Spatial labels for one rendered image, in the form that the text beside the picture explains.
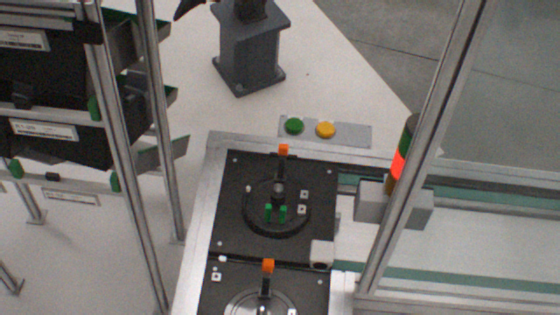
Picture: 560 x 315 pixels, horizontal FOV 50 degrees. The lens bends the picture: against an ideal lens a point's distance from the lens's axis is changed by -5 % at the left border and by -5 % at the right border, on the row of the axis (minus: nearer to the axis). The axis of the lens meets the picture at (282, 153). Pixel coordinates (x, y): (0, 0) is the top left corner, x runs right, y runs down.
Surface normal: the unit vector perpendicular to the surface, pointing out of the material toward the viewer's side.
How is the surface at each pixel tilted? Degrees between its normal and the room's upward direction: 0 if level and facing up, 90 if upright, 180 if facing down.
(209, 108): 0
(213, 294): 0
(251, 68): 90
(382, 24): 0
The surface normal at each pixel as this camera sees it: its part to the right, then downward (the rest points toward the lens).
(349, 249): 0.06, -0.58
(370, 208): -0.11, 0.80
